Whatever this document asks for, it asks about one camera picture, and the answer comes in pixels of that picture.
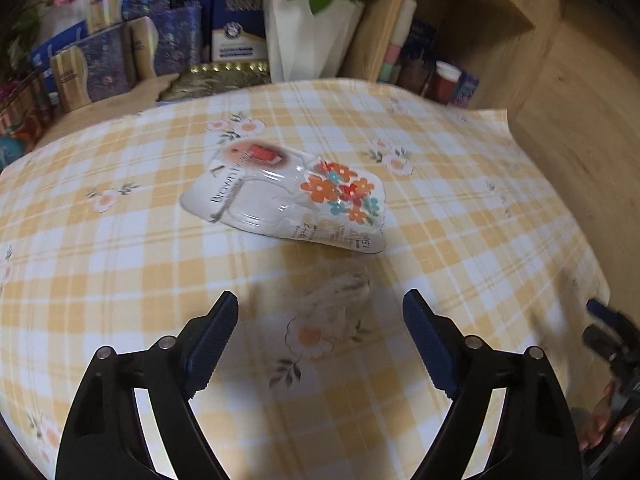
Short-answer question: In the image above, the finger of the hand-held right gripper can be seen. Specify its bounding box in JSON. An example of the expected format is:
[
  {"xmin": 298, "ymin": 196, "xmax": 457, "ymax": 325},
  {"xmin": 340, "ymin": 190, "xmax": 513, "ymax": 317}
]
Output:
[
  {"xmin": 582, "ymin": 326, "xmax": 626, "ymax": 367},
  {"xmin": 586, "ymin": 299, "xmax": 640, "ymax": 342}
]

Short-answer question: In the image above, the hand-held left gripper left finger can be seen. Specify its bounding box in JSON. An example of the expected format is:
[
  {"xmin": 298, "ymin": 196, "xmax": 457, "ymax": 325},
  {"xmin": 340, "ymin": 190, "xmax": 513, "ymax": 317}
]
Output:
[{"xmin": 55, "ymin": 290, "xmax": 240, "ymax": 480}]

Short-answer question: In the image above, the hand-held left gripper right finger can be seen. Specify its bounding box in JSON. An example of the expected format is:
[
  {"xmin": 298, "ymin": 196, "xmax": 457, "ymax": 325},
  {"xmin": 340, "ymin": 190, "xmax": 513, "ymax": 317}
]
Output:
[{"xmin": 402, "ymin": 288, "xmax": 585, "ymax": 480}]

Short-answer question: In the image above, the clear plastic wrapper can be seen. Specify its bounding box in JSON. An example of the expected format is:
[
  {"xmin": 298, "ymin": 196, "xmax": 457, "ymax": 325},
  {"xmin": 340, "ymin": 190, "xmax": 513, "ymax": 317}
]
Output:
[{"xmin": 299, "ymin": 266, "xmax": 375, "ymax": 333}]

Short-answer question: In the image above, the person's right hand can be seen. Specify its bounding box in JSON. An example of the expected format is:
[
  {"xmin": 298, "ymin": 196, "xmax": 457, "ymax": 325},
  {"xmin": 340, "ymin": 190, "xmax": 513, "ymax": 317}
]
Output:
[{"xmin": 579, "ymin": 380, "xmax": 633, "ymax": 455}]

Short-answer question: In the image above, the flower print blister pack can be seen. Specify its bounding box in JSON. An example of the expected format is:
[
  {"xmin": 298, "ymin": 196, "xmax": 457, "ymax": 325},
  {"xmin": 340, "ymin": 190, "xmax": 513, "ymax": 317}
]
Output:
[{"xmin": 180, "ymin": 139, "xmax": 389, "ymax": 255}]

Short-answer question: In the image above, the small blue patterned box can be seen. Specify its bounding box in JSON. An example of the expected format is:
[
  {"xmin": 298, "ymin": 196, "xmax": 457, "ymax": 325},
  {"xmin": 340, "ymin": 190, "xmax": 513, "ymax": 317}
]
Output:
[{"xmin": 451, "ymin": 72, "xmax": 481, "ymax": 109}]

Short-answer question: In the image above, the red paper cup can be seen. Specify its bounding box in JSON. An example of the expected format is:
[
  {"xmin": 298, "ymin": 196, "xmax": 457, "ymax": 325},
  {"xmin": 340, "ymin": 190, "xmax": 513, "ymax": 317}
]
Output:
[{"xmin": 431, "ymin": 60, "xmax": 462, "ymax": 105}]

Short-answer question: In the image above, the gold ornate tray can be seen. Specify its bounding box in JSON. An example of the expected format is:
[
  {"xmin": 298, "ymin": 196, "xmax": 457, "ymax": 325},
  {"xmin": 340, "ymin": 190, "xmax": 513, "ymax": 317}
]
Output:
[{"xmin": 159, "ymin": 60, "xmax": 271, "ymax": 103}]

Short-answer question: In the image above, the patterned wicker basket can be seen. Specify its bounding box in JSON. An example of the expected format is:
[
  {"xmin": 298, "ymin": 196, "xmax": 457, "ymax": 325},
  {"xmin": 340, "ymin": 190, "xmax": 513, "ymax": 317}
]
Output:
[{"xmin": 0, "ymin": 72, "xmax": 63, "ymax": 168}]

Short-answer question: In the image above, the stack of blue gold boxes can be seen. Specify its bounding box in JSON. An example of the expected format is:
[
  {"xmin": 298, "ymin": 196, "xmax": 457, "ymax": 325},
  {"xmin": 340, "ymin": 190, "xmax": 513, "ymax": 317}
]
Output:
[{"xmin": 30, "ymin": 0, "xmax": 221, "ymax": 113}]

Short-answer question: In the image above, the blue white emblem carton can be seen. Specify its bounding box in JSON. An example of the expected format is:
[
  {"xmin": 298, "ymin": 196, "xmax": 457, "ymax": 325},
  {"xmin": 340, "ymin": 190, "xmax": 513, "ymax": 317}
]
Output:
[{"xmin": 210, "ymin": 0, "xmax": 268, "ymax": 63}]

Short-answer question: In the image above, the wooden shelf unit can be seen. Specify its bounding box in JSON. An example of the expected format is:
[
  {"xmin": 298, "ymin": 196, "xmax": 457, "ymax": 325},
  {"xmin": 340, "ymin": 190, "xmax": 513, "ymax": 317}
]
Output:
[{"xmin": 340, "ymin": 0, "xmax": 561, "ymax": 111}]

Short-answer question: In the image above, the pastel paper cup stack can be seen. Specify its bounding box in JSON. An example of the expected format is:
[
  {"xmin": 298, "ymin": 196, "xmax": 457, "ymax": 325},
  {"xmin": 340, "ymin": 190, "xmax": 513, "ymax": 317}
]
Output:
[{"xmin": 377, "ymin": 0, "xmax": 418, "ymax": 84}]

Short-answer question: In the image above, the white angular flower pot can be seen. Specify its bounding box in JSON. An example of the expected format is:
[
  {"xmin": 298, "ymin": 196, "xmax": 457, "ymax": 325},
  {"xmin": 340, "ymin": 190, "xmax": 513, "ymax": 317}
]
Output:
[{"xmin": 262, "ymin": 0, "xmax": 366, "ymax": 83}]

